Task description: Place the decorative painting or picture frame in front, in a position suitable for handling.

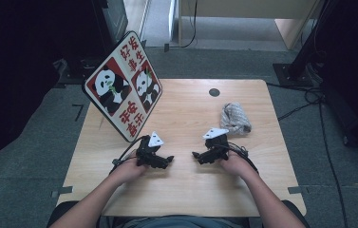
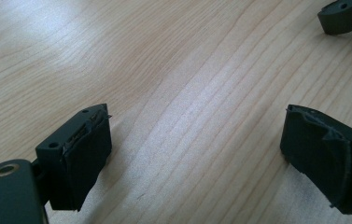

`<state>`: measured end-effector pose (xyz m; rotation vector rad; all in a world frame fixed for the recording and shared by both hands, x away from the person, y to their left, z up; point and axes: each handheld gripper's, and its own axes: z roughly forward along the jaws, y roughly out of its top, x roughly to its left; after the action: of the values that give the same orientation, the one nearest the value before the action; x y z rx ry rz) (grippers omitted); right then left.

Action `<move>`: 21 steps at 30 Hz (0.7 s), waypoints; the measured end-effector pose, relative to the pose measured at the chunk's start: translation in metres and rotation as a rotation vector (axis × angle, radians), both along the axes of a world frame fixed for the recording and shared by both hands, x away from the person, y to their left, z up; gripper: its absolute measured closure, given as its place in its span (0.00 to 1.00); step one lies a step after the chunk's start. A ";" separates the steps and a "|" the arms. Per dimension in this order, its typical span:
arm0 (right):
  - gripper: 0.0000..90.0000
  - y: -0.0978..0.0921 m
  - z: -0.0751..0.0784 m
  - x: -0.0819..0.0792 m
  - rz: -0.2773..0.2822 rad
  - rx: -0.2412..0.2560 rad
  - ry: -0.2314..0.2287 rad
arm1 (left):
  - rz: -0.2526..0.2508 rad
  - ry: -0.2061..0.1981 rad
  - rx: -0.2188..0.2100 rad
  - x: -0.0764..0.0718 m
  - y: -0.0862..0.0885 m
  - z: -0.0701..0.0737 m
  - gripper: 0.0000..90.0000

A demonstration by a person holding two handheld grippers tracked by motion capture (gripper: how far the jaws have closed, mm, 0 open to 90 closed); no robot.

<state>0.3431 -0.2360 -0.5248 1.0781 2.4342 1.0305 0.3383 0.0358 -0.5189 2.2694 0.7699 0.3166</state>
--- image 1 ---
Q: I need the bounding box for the grey floor tape strip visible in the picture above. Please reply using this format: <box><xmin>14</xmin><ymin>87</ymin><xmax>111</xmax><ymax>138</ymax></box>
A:
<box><xmin>287</xmin><ymin>185</ymin><xmax>309</xmax><ymax>195</ymax></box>
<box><xmin>50</xmin><ymin>185</ymin><xmax>74</xmax><ymax>199</ymax></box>

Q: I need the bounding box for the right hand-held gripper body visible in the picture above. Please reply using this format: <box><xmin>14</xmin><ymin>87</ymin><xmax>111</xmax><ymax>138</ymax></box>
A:
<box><xmin>202</xmin><ymin>127</ymin><xmax>230</xmax><ymax>162</ymax></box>

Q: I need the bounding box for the black equipment cabinet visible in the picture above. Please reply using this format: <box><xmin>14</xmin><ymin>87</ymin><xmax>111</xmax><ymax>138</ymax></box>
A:
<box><xmin>90</xmin><ymin>0</ymin><xmax>129</xmax><ymax>60</ymax></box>

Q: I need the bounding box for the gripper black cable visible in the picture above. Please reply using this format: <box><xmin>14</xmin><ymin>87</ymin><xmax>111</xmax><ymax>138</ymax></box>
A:
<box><xmin>227</xmin><ymin>142</ymin><xmax>260</xmax><ymax>175</ymax></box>
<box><xmin>109</xmin><ymin>135</ymin><xmax>149</xmax><ymax>175</ymax></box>

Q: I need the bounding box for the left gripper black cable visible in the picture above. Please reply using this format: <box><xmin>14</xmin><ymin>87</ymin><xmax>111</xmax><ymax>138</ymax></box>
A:
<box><xmin>109</xmin><ymin>135</ymin><xmax>149</xmax><ymax>175</ymax></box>

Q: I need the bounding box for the person's blue shirt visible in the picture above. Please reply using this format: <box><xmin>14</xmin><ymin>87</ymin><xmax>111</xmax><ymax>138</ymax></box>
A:
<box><xmin>99</xmin><ymin>214</ymin><xmax>251</xmax><ymax>228</ymax></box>

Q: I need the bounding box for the beige fluffy cloth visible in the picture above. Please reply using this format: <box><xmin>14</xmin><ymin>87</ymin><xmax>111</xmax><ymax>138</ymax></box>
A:
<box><xmin>219</xmin><ymin>102</ymin><xmax>253</xmax><ymax>136</ymax></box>

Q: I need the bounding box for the hanging black cable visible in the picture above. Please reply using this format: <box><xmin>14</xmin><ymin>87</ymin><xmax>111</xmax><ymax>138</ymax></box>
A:
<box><xmin>166</xmin><ymin>0</ymin><xmax>198</xmax><ymax>49</ymax></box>

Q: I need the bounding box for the person's right hand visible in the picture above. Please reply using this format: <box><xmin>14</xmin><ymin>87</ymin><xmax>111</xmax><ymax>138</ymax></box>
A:
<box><xmin>218</xmin><ymin>151</ymin><xmax>256</xmax><ymax>179</ymax></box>

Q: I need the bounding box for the dark stand base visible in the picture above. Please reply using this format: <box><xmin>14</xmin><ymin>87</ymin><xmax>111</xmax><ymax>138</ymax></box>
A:
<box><xmin>60</xmin><ymin>55</ymin><xmax>98</xmax><ymax>86</ymax></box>

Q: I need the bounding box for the light wooden cabinet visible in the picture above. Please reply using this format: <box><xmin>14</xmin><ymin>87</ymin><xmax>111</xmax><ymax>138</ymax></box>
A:
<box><xmin>178</xmin><ymin>0</ymin><xmax>322</xmax><ymax>51</ymax></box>

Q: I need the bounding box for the panda picture board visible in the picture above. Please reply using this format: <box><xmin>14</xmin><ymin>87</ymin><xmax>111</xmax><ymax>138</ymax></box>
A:
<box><xmin>82</xmin><ymin>30</ymin><xmax>163</xmax><ymax>143</ymax></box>

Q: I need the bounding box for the black stand with base plate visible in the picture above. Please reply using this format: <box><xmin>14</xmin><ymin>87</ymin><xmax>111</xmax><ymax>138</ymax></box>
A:
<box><xmin>273</xmin><ymin>0</ymin><xmax>337</xmax><ymax>88</ymax></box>

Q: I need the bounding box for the person's left hand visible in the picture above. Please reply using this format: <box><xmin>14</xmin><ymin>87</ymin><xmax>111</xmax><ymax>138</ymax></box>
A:
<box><xmin>111</xmin><ymin>155</ymin><xmax>149</xmax><ymax>185</ymax></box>

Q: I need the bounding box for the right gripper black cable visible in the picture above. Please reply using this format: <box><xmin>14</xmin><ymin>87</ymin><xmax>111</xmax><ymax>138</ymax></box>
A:
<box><xmin>227</xmin><ymin>142</ymin><xmax>260</xmax><ymax>175</ymax></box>

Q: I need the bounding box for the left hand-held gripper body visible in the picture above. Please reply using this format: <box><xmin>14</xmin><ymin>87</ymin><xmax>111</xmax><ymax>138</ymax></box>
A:
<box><xmin>135</xmin><ymin>131</ymin><xmax>165</xmax><ymax>168</ymax></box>

